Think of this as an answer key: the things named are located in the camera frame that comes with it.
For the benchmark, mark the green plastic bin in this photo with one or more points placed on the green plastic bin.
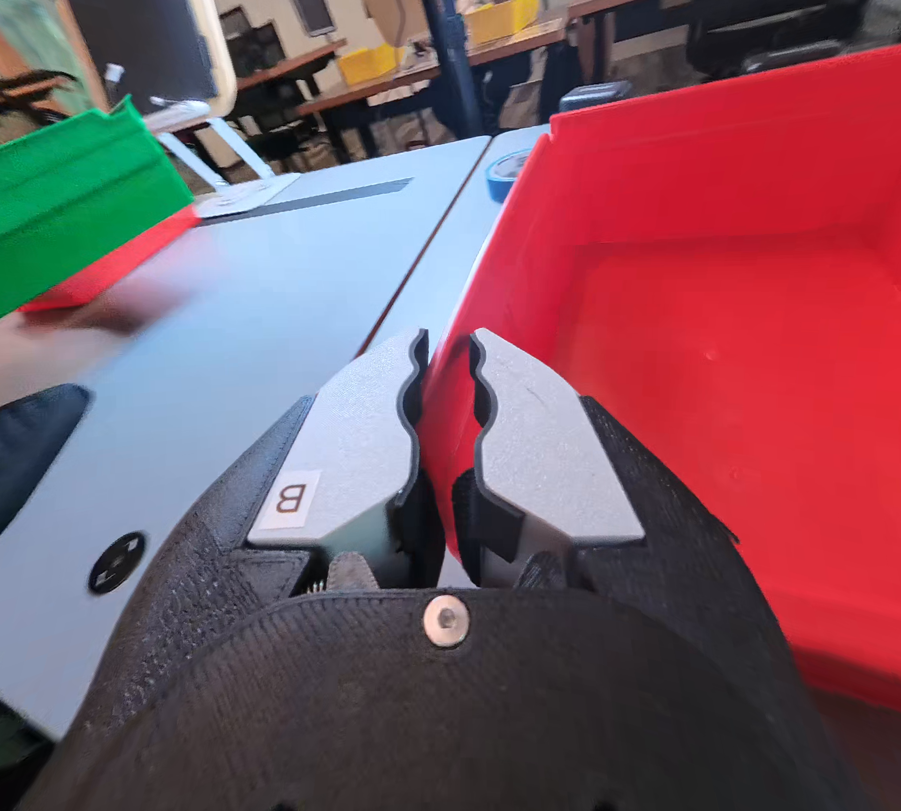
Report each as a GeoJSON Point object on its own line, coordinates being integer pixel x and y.
{"type": "Point", "coordinates": [70, 206]}

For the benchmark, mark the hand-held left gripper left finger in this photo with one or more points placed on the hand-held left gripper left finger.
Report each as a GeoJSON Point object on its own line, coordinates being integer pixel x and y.
{"type": "Point", "coordinates": [345, 445]}

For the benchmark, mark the black panel on wooden board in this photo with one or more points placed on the black panel on wooden board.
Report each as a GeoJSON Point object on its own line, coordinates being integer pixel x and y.
{"type": "Point", "coordinates": [127, 2]}

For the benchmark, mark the dark rounded pad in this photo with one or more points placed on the dark rounded pad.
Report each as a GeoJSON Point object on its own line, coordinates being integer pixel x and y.
{"type": "Point", "coordinates": [32, 438]}

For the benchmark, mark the round black desk grommet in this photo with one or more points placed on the round black desk grommet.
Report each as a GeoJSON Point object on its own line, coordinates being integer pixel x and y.
{"type": "Point", "coordinates": [116, 561]}

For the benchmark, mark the blue tape roll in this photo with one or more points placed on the blue tape roll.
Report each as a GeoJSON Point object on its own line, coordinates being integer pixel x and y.
{"type": "Point", "coordinates": [501, 181]}

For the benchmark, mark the dark grey case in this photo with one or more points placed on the dark grey case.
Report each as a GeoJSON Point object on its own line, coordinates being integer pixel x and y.
{"type": "Point", "coordinates": [595, 99]}

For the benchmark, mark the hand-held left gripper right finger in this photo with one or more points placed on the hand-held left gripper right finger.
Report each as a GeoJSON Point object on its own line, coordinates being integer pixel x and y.
{"type": "Point", "coordinates": [549, 466]}

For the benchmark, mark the black board on white stand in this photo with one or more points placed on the black board on white stand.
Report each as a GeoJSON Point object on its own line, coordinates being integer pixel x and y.
{"type": "Point", "coordinates": [239, 195]}

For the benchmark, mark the red plastic bin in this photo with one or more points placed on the red plastic bin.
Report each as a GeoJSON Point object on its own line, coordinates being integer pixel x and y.
{"type": "Point", "coordinates": [105, 269]}
{"type": "Point", "coordinates": [704, 332]}

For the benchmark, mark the black office chair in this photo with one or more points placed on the black office chair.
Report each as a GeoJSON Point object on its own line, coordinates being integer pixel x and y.
{"type": "Point", "coordinates": [774, 9]}

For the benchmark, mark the yellow plastic bin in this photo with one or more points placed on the yellow plastic bin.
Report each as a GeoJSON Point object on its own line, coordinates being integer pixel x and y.
{"type": "Point", "coordinates": [369, 65]}
{"type": "Point", "coordinates": [503, 19]}

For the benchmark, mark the tan chair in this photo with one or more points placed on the tan chair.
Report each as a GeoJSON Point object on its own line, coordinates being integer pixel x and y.
{"type": "Point", "coordinates": [394, 2]}

